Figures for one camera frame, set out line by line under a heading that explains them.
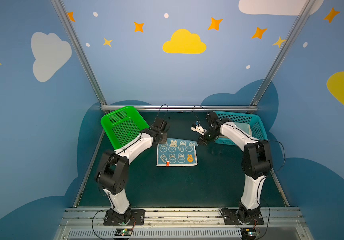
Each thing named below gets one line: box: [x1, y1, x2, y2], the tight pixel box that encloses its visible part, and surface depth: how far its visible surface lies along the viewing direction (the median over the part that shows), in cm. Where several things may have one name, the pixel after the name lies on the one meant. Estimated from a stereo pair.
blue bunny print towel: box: [156, 138, 199, 167], surface depth 98 cm
